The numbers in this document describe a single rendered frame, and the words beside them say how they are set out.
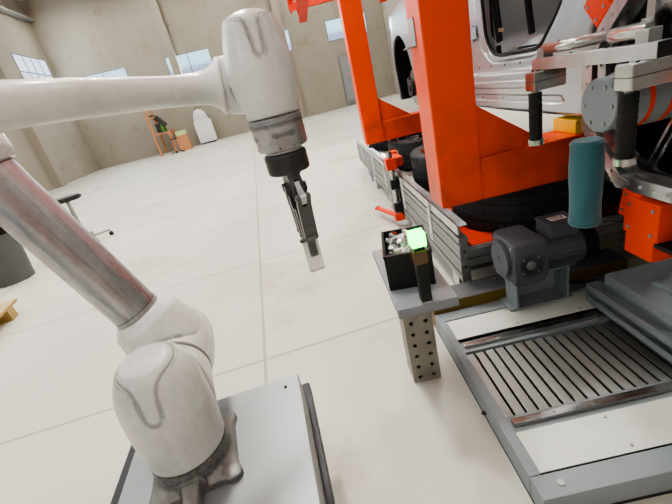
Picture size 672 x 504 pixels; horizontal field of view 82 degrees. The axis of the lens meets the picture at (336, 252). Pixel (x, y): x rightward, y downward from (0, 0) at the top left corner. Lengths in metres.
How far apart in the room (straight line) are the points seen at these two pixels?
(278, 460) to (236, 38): 0.75
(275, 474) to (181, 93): 0.73
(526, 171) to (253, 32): 1.21
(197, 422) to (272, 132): 0.53
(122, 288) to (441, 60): 1.16
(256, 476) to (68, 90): 0.73
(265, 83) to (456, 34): 0.95
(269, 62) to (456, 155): 0.98
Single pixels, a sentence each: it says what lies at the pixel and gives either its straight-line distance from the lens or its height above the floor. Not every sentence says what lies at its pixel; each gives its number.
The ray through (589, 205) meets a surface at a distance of 1.36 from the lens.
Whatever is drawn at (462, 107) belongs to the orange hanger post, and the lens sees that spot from 1.49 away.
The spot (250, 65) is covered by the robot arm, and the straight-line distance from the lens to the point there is 0.64.
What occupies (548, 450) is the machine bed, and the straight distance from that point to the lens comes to 1.24.
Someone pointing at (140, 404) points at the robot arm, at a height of 0.63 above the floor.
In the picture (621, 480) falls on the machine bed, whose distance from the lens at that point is 1.22.
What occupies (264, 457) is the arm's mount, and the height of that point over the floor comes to 0.40.
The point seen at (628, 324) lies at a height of 0.12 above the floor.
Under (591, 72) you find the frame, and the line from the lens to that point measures 1.46.
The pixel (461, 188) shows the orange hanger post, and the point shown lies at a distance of 1.53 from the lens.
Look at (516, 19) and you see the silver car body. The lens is 3.82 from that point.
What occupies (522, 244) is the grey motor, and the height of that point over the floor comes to 0.40.
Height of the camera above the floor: 1.04
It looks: 23 degrees down
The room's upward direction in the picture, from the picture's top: 14 degrees counter-clockwise
